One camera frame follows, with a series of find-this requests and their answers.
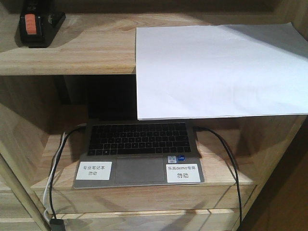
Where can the white label sticker left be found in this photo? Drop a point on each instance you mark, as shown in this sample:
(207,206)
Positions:
(97,170)

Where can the white paper sheets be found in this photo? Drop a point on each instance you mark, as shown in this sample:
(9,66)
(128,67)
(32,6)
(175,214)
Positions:
(221,71)

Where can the grey laptop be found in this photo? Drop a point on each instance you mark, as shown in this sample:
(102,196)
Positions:
(139,150)

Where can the black stapler with orange button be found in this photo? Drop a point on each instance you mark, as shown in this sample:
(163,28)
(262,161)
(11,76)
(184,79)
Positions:
(39,23)

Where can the wooden shelf unit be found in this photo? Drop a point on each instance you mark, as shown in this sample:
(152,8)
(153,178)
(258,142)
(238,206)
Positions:
(98,37)

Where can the black power adapter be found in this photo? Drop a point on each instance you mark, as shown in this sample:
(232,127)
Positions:
(57,224)

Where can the white label sticker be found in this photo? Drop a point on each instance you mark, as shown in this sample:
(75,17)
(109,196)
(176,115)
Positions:
(97,170)
(183,173)

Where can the white label sticker right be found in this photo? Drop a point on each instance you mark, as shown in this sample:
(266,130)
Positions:
(183,173)

